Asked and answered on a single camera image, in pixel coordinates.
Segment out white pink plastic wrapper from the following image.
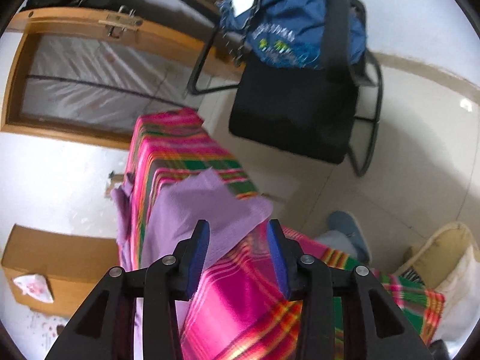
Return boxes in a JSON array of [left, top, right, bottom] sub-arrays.
[[13, 274, 55, 304]]

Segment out person's blue slipper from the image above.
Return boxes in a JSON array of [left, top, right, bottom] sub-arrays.
[[328, 211, 372, 265]]

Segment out person's leg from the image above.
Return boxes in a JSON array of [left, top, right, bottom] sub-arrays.
[[311, 230, 361, 262]]

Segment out door frame with plastic curtain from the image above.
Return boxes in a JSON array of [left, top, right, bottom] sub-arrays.
[[0, 32, 211, 151]]

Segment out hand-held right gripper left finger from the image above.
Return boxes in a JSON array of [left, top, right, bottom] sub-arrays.
[[45, 219, 210, 360]]

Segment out large cardboard box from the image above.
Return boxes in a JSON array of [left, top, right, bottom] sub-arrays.
[[0, 223, 121, 317]]

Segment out purple fleece pants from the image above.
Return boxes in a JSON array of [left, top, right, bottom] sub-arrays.
[[110, 168, 274, 360]]

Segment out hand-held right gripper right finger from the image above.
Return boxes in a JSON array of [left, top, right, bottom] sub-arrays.
[[265, 218, 436, 360]]

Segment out wooden door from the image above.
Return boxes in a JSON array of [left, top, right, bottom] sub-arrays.
[[7, 7, 244, 77]]

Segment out brass door handle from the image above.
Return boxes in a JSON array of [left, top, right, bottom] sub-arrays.
[[98, 5, 143, 38]]

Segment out blue denim bag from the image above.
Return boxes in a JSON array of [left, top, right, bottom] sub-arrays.
[[215, 0, 366, 70]]

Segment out cream tote bag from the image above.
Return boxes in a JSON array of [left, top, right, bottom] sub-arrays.
[[392, 222, 480, 349]]

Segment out pink plaid tablecloth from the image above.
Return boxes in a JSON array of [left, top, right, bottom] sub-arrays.
[[118, 108, 445, 360]]

